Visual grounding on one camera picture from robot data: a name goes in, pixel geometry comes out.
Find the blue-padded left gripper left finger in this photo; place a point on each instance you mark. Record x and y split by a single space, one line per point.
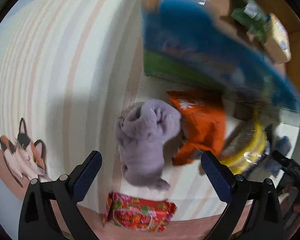
37 218

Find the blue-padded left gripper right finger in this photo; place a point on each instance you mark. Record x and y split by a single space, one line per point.
252 208

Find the blue cat tissue pack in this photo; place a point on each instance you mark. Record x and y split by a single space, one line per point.
281 149

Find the yellow glitter sponge pouch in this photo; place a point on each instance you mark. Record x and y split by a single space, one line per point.
245 147

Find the red floral snack packet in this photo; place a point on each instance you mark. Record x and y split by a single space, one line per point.
138 214

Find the orange snack packet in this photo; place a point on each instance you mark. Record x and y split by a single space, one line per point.
203 121

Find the purple plush cloth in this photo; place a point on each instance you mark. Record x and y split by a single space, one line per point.
141 136

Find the green snack packet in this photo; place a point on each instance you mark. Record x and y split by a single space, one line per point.
249 14

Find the striped cat tablecloth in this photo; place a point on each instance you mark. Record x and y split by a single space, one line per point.
68 69

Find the cardboard milk box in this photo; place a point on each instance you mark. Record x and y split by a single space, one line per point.
197 42

